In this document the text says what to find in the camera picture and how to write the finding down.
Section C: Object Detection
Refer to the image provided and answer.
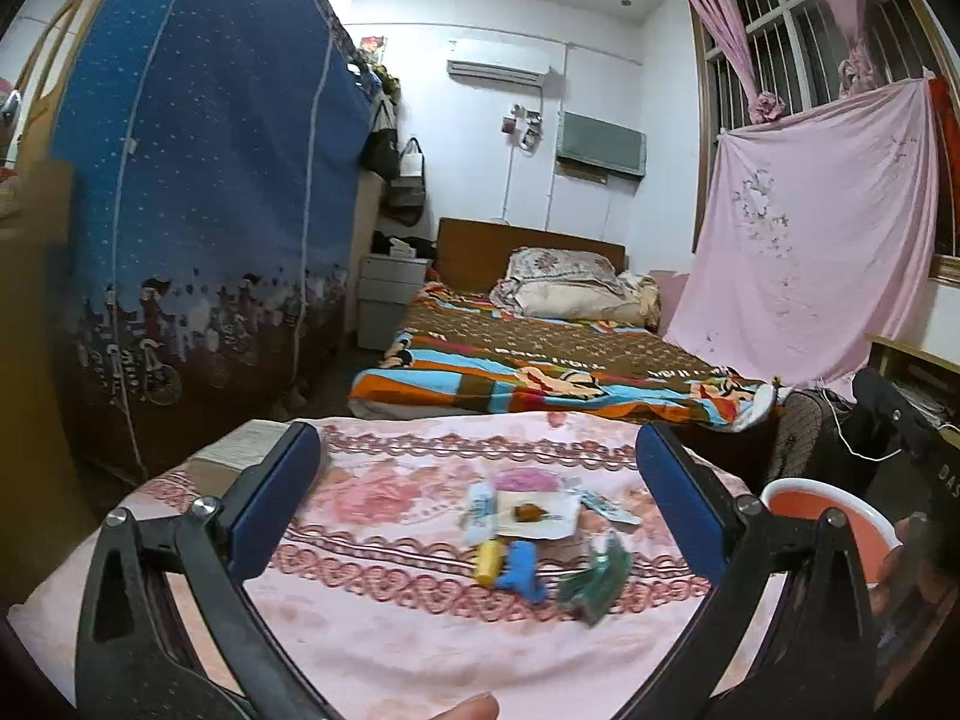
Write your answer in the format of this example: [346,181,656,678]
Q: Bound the wooden desk with shelf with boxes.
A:
[867,335,960,433]

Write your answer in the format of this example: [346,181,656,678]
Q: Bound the person's left hand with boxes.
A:
[431,692,500,720]

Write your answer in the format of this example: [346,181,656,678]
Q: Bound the yellow small bottle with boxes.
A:
[473,538,505,589]

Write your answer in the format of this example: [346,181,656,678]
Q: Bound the grey covered wall unit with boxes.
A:
[556,112,646,179]

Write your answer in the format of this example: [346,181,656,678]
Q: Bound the light blue wet-wipe packet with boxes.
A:
[464,481,496,548]

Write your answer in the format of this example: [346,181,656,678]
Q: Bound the blue fabric wardrobe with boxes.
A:
[50,0,376,479]

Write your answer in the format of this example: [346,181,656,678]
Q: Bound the wooden shelf unit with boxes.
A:
[0,0,85,602]

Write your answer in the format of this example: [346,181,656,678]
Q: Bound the colourful cartoon bed blanket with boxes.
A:
[348,281,776,433]

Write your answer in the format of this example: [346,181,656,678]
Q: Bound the person's right hand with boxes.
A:
[869,512,957,617]

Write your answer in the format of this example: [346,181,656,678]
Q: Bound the white air conditioner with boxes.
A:
[446,39,550,88]

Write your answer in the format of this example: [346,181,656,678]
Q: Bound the white bedside drawer cabinet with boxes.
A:
[356,254,430,351]

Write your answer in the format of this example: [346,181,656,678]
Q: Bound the white paper packet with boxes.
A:
[494,491,581,541]

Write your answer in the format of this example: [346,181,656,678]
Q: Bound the pink hanging sheet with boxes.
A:
[665,80,939,394]

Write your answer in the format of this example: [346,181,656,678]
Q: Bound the green cigarette pack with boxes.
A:
[555,532,633,626]

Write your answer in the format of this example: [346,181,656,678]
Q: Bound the brown fruit pit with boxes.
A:
[512,502,548,523]

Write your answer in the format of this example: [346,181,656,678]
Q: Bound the blue plastic piece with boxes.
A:
[494,539,547,606]

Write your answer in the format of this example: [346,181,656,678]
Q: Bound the orange trash bucket white rim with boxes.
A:
[760,476,902,590]

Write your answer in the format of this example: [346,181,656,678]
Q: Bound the floral pillow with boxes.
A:
[490,247,661,332]

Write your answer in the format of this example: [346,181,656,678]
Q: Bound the black handbag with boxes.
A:
[359,96,400,182]

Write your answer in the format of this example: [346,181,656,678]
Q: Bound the small blue-white sachet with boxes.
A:
[576,488,643,527]

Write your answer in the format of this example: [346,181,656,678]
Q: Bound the wooden headboard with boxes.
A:
[434,218,626,293]

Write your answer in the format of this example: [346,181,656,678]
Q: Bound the pink tied curtain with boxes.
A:
[688,0,786,124]

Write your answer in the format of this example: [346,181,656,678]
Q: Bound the white charging cable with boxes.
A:
[820,386,907,464]

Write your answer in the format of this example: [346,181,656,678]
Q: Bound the checked black suitcase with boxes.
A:
[765,390,862,493]

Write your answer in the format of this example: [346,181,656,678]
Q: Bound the beige tissue box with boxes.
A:
[192,419,290,472]

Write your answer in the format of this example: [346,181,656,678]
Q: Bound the pink floral quilt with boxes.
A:
[6,409,790,720]

